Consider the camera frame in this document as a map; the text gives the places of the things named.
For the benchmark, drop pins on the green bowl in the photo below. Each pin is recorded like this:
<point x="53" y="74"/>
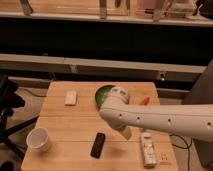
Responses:
<point x="101" y="94"/>

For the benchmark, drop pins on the white paper cup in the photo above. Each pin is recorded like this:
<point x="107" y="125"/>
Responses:
<point x="39" y="139"/>

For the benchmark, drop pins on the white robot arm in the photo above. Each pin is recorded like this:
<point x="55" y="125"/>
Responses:
<point x="195" y="121"/>

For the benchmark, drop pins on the white sponge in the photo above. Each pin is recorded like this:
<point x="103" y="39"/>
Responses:
<point x="71" y="98"/>

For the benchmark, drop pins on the black office chair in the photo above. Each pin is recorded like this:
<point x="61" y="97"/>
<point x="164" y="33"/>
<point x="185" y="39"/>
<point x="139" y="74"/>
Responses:
<point x="8" y="101"/>

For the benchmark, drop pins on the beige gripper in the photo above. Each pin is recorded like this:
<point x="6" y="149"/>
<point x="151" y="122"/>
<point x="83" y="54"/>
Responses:
<point x="126" y="132"/>

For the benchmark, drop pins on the orange carrot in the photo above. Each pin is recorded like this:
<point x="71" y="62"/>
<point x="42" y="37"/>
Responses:
<point x="145" y="101"/>

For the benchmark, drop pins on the white bottle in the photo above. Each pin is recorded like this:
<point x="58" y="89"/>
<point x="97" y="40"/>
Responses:
<point x="148" y="150"/>

